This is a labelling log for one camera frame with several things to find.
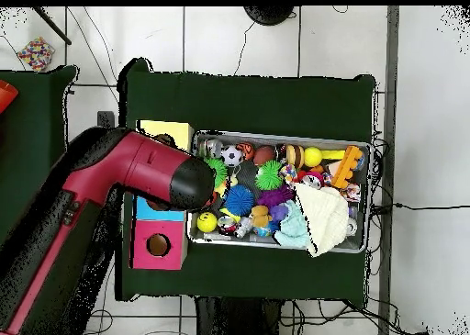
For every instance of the cream knitted cloth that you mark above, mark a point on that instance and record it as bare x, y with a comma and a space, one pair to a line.
323, 217

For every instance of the red robot arm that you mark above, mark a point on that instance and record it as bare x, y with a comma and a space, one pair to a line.
110, 173

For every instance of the clear mesh bin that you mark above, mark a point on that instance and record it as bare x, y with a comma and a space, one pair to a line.
294, 137

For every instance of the wooden box with three holes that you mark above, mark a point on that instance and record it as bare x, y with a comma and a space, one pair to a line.
176, 256

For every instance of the green spiky ball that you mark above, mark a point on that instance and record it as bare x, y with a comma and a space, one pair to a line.
219, 170

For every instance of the small soccer ball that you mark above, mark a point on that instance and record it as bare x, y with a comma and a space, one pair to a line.
232, 156

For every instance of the large blue spiky ball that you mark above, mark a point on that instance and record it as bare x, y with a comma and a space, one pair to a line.
239, 200

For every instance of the green furry googly-eyed toy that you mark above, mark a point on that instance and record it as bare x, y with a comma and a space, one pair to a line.
269, 175

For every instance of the brown toy football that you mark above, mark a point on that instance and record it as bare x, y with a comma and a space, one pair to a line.
264, 155

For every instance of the colourful patterned cloth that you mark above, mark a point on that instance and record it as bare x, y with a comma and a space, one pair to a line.
288, 173

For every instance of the yellow smiley ball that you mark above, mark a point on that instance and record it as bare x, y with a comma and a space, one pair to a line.
206, 222

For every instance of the yellow tennis ball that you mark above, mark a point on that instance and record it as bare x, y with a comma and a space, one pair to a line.
313, 156

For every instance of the orange toy brick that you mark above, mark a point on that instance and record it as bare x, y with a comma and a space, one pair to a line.
346, 166

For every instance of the black round base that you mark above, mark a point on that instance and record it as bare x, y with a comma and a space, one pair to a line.
268, 14

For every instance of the grey metal strip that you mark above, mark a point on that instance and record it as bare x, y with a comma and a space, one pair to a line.
393, 93

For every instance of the dark green side table cloth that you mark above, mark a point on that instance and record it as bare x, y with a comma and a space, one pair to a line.
22, 129

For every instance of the colourful patterned packet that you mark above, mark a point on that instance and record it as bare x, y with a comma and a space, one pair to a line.
35, 54

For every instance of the black rod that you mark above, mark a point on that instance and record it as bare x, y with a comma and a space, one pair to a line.
53, 26

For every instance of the small red object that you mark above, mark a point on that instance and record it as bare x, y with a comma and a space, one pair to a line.
6, 94

